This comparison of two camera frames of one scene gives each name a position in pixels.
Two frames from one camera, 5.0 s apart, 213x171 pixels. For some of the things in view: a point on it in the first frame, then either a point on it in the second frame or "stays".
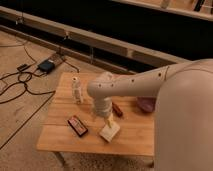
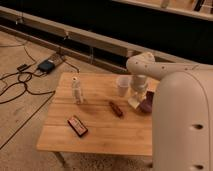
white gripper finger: (110, 117) -> (142, 96)
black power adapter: (47, 66) stays
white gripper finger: (108, 122) -> (133, 99)
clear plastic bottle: (77, 91) stays
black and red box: (77, 126) stays
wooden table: (72, 125) stays
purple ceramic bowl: (146, 103) stays
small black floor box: (23, 67) stays
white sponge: (109, 133) -> (134, 102)
